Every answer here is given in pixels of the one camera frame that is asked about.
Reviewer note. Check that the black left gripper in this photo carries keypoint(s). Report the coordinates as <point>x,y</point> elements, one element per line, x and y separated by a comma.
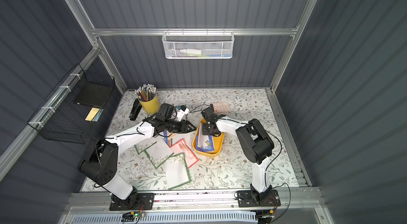
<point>179,125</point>

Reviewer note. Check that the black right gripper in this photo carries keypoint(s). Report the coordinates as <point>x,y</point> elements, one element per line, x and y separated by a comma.
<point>208,125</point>

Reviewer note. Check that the green bordered stationery paper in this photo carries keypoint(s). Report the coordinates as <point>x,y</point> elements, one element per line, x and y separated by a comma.
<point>186,137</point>

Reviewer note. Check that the yellow storage tray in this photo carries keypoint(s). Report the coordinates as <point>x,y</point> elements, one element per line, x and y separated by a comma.
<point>218,142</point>

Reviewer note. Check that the beige lined stationery paper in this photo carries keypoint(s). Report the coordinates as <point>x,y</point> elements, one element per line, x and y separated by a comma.
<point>172,135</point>

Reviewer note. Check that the blue bordered stationery paper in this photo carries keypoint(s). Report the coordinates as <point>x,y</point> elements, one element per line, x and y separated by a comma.
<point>166,137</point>

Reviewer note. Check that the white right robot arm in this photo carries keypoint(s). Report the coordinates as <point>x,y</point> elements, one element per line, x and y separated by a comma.
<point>256,143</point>

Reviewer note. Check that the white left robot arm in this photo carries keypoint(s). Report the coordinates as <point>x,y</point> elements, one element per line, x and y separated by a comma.
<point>100,159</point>

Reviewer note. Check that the pink calculator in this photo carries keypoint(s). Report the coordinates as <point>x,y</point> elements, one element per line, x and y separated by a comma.
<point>221,107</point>

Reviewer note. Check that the yellow pencil cup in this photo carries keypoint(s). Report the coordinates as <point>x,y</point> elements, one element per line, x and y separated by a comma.
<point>152,106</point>

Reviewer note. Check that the bundle of pencils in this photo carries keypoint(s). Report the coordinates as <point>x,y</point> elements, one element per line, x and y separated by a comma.
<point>146,92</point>

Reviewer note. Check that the white glue bottle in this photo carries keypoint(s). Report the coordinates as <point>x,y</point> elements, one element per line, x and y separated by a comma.
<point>191,52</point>

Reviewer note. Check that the yellow sticky notes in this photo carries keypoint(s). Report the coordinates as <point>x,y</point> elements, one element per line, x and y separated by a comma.
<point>94,114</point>

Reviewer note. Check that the black notebook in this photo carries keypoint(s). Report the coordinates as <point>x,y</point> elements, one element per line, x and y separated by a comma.
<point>92,94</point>

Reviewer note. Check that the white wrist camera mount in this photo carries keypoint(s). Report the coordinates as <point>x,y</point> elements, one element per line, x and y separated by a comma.
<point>181,112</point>

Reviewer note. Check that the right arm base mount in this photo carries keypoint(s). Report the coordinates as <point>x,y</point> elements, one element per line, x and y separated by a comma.
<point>250,199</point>

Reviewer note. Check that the white mesh wall basket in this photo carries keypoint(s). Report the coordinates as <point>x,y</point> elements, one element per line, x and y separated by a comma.
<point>213,46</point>

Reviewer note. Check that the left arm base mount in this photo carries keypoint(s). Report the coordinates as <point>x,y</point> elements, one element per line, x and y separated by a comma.
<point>136,201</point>

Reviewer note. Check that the black wire wall basket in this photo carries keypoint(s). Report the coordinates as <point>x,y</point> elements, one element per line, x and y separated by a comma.
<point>62,120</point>

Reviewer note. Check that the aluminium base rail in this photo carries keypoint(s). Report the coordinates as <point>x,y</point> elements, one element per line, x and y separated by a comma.
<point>198,200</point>

